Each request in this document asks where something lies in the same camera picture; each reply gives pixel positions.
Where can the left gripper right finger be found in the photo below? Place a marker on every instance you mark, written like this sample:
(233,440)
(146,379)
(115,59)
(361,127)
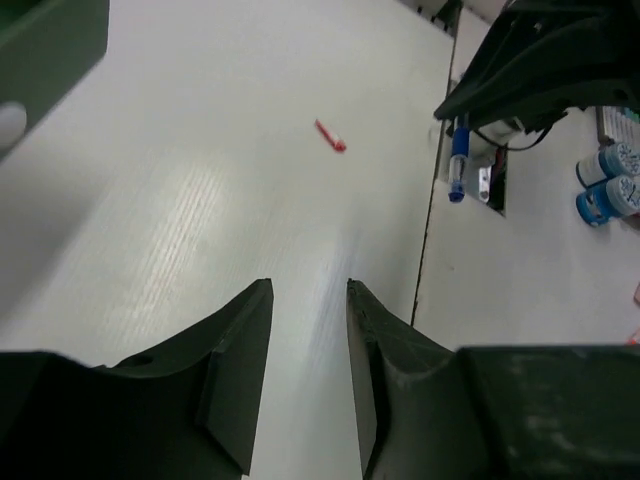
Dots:
(498,412)

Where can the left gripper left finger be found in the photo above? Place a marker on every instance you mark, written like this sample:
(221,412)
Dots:
(186,408)

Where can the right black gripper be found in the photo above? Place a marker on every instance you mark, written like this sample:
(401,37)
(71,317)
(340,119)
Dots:
(541,58)

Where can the dark blue pen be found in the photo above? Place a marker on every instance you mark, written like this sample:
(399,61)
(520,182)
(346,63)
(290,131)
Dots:
(458,159)

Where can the small red clip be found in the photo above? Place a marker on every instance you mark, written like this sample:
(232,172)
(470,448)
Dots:
(336,143)

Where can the green top drawer tray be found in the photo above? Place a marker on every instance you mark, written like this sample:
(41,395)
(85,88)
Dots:
(47,47)

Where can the blue lidded jar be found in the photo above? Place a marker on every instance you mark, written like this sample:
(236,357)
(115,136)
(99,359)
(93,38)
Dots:
(613,199)
(607,163)

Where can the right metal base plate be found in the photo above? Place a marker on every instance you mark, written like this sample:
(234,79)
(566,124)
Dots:
(484,183)

